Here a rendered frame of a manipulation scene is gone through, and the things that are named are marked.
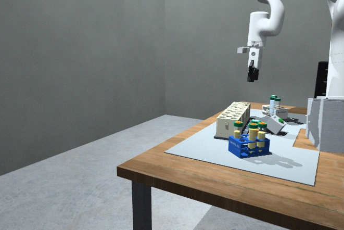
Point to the cream bucket adapter with holes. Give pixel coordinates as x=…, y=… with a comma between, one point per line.
x=225, y=124

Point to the green-capped tube with orange cap dot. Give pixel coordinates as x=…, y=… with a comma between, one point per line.
x=261, y=133
x=237, y=129

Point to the green-capped tube with orange label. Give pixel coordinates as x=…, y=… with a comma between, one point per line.
x=252, y=134

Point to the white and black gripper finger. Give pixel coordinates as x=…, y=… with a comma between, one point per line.
x=256, y=74
x=251, y=72

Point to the blue tube rack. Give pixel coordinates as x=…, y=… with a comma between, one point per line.
x=236, y=147

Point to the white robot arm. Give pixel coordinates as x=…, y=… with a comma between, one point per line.
x=261, y=27

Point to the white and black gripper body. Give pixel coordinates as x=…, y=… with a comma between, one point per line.
x=256, y=55

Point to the white bucket adapter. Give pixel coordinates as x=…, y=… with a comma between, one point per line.
x=240, y=108
x=236, y=112
x=243, y=104

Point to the grey table surface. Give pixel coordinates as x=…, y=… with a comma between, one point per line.
x=283, y=160

